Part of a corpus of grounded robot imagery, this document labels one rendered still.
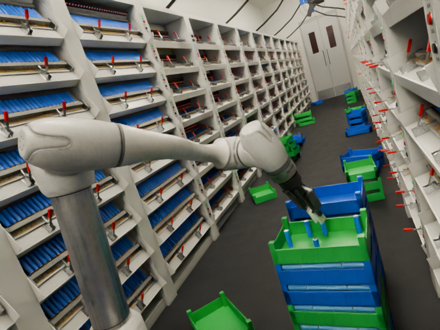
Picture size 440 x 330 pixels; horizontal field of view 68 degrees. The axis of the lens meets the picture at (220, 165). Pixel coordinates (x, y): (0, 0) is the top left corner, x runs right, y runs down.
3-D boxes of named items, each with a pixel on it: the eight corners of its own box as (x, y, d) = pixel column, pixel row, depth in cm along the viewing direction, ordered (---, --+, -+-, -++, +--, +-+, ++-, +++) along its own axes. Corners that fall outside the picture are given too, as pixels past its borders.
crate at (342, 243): (274, 264, 110) (267, 243, 109) (287, 235, 128) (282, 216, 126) (370, 261, 96) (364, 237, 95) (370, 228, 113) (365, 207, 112)
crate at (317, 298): (286, 305, 113) (280, 285, 112) (298, 270, 131) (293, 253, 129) (381, 307, 99) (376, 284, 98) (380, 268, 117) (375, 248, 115)
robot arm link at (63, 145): (122, 112, 69) (101, 120, 79) (21, 104, 58) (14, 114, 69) (122, 175, 69) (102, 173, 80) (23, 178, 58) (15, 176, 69)
